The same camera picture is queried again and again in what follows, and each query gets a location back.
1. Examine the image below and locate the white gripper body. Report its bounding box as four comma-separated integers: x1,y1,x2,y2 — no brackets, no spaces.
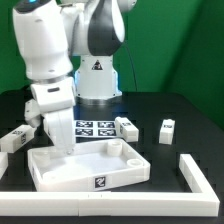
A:
24,77,76,152

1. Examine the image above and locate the fiducial marker sheet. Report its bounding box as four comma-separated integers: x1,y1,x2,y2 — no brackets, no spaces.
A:
75,120,117,138

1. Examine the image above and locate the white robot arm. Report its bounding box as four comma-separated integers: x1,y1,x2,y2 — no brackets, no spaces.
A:
13,0,137,153

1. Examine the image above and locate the white L-shaped fence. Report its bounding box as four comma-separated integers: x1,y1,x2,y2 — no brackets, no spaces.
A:
0,154,220,217

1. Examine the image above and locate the white desk top tray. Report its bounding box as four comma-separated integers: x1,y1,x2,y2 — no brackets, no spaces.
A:
28,139,150,192

